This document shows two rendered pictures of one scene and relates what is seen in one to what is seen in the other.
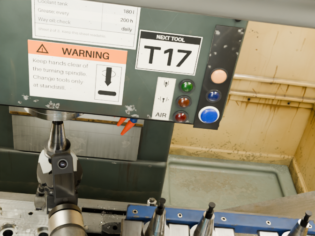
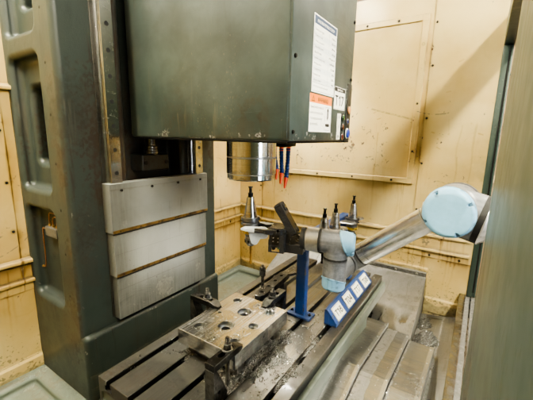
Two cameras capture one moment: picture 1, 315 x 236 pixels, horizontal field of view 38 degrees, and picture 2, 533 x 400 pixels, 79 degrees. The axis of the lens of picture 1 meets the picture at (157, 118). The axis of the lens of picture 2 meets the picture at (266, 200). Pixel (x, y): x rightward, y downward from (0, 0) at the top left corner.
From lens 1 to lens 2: 112 cm
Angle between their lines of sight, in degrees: 52
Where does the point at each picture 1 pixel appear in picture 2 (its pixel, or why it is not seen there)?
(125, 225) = not seen: hidden behind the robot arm
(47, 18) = (315, 78)
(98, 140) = (182, 271)
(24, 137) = (128, 300)
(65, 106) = (316, 136)
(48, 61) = (314, 106)
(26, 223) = (228, 316)
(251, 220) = not seen: hidden behind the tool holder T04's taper
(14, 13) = (307, 75)
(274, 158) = (233, 263)
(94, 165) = (178, 301)
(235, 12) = not seen: outside the picture
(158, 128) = (208, 245)
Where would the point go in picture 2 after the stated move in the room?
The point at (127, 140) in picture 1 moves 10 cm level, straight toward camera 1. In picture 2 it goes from (198, 261) to (213, 267)
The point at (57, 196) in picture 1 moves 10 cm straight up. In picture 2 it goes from (293, 228) to (295, 197)
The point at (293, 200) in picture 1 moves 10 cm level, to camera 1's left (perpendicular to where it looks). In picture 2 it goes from (277, 259) to (266, 264)
